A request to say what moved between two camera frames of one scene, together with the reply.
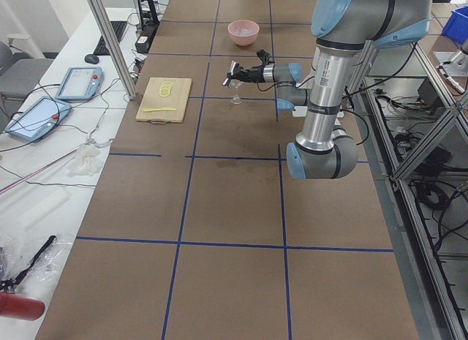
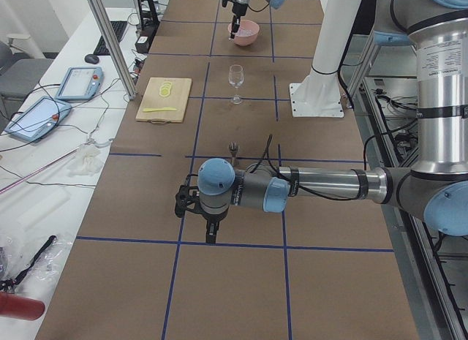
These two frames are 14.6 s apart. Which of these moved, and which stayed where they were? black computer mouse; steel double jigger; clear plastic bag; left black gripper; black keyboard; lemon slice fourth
Moved: left black gripper; steel double jigger
Stayed: black computer mouse; black keyboard; lemon slice fourth; clear plastic bag
